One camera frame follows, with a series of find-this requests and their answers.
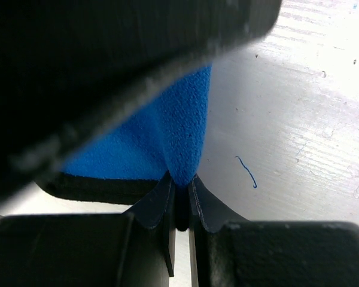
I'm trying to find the blue towel with black trim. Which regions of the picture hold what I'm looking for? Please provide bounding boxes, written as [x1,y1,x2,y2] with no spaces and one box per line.
[37,66,212,231]

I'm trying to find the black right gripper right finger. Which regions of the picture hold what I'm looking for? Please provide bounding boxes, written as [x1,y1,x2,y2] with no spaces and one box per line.
[188,177,359,286]

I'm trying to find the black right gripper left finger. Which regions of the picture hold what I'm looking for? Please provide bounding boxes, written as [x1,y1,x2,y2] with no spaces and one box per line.
[0,174,175,286]

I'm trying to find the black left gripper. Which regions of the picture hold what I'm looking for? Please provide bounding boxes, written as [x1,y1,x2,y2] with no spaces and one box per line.
[0,1,281,203]

